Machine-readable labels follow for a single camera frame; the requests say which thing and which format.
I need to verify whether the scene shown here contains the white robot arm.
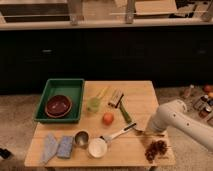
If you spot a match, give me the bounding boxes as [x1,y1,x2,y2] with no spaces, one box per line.
[146,99,213,152]

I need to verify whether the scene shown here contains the blue sponge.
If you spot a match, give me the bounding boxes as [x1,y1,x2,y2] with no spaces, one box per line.
[57,136,73,159]

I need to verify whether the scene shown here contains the white measuring cup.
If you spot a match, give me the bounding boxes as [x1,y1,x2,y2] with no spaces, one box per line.
[88,123,136,158]

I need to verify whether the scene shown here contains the small metal cup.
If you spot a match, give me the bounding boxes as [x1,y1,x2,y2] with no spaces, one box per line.
[74,131,89,148]

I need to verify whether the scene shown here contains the orange fruit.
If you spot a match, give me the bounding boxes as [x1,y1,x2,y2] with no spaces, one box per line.
[102,113,114,125]

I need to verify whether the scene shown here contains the brown and white box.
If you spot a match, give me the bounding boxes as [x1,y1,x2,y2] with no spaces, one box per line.
[108,89,124,108]

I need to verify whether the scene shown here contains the wooden table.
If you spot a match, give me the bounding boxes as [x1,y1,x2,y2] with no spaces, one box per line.
[23,80,177,168]

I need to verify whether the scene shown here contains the green plastic cup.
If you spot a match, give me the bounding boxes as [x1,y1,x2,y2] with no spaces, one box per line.
[87,97,100,113]

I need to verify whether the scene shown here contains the green pepper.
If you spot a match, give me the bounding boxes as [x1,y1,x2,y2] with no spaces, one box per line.
[119,101,132,124]

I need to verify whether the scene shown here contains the dark red bowl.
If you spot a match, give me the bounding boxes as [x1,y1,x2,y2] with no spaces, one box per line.
[45,95,73,118]

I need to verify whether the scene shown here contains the bunch of red grapes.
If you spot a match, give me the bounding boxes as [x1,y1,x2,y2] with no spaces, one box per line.
[145,140,167,163]

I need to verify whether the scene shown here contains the green plastic tray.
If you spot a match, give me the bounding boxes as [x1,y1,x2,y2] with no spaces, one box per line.
[35,78,84,123]

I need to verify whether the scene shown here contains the grey blue cloth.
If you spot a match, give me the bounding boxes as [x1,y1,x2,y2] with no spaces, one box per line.
[41,134,58,164]

